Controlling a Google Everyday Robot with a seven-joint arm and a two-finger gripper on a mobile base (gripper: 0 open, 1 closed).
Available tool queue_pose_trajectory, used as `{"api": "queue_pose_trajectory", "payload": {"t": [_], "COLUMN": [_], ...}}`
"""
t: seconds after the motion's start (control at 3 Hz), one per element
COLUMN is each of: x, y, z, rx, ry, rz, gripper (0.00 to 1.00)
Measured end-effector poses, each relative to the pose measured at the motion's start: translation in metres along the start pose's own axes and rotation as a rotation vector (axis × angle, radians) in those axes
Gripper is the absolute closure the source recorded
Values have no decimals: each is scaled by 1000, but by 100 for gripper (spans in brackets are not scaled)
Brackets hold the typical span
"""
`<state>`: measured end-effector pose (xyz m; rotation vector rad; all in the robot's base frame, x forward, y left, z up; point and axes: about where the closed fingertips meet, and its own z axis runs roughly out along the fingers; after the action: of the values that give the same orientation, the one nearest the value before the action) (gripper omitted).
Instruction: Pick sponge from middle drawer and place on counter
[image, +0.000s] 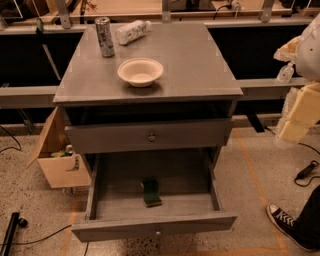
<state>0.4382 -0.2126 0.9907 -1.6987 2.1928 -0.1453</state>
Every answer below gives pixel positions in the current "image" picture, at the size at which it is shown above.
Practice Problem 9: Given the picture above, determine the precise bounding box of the black power adapter with cable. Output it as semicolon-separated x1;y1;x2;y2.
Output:
294;160;319;187

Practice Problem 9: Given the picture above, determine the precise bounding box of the black and white sneaker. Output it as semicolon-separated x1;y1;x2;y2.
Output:
266;203;317;251

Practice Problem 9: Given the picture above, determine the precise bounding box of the black stand base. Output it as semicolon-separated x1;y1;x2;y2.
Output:
0;212;28;256

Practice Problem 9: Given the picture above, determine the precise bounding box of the lying clear plastic bottle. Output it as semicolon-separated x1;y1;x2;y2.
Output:
115;20;152;45

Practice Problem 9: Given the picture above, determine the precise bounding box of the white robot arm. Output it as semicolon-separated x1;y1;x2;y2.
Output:
274;14;320;143

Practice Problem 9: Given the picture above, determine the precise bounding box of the tall silver drink can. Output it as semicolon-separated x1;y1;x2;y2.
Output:
95;17;115;58

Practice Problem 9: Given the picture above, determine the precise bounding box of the closed grey top drawer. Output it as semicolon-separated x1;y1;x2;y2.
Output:
65;119;233;154

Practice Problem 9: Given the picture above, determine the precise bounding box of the can inside cardboard box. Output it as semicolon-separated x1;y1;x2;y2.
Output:
65;144;74;156

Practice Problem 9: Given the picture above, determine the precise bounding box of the white paper bowl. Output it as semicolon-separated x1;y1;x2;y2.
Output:
118;58;164;88

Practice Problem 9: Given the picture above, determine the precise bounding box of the open grey middle drawer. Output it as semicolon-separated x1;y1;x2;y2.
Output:
72;149;237;242

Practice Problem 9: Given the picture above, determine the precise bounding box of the green and yellow sponge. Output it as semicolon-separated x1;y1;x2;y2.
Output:
142;179;162;207

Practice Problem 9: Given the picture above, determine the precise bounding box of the open cardboard box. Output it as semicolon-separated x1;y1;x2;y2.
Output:
26;107;91;188

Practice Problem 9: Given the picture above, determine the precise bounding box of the grey wooden drawer cabinet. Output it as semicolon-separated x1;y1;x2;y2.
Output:
52;21;244;243

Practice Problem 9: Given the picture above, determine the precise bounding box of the black floor cable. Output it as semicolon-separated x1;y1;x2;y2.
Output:
0;223;73;247

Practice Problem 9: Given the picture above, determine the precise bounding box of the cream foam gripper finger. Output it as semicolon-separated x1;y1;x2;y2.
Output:
273;36;300;62
276;82;320;143

